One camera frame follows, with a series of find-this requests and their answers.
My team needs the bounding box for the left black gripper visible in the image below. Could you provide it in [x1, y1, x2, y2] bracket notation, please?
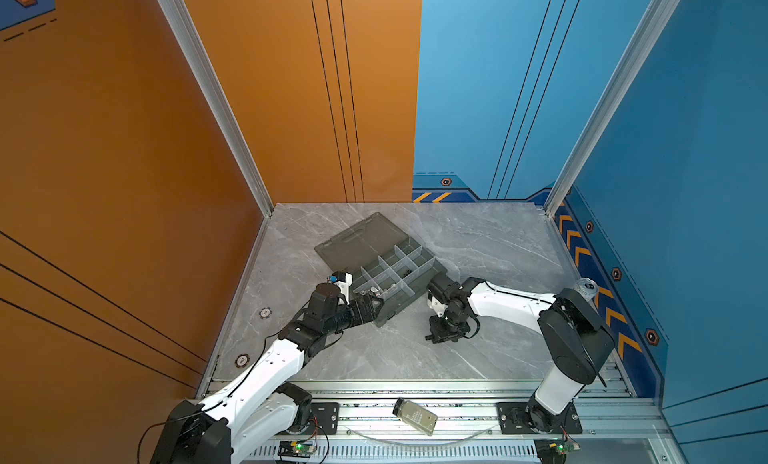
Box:
[323, 294, 384, 339]

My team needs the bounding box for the grey plastic organizer box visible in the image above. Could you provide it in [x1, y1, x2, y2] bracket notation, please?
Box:
[315, 212, 447, 327]

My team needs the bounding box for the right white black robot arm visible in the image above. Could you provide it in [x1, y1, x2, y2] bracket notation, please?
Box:
[426, 273, 617, 433]

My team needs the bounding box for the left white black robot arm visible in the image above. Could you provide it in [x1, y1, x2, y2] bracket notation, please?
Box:
[150, 281, 384, 463]

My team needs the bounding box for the silver drink can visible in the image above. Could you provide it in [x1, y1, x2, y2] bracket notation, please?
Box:
[575, 278, 599, 303]

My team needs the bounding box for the left green circuit board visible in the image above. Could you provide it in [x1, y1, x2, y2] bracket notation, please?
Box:
[277, 440, 318, 462]

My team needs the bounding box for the right circuit board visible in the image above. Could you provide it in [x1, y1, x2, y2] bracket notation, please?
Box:
[534, 440, 581, 464]

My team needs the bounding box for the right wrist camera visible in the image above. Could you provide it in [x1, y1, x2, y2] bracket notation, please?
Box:
[427, 293, 447, 318]

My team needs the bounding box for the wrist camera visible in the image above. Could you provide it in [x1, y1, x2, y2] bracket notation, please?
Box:
[328, 271, 352, 304]
[427, 293, 447, 318]

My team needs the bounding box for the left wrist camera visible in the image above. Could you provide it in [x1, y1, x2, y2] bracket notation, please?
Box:
[328, 271, 352, 304]

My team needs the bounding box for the small glass jar on rail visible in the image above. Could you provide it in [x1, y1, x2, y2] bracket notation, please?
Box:
[393, 398, 438, 436]

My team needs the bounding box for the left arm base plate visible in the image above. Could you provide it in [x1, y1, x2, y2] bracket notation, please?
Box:
[286, 402, 340, 436]

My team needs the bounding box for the aluminium front rail frame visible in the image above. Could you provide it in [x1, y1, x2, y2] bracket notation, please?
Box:
[167, 378, 685, 464]

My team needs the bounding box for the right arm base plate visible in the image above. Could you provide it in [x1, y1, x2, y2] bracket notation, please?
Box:
[495, 401, 583, 435]

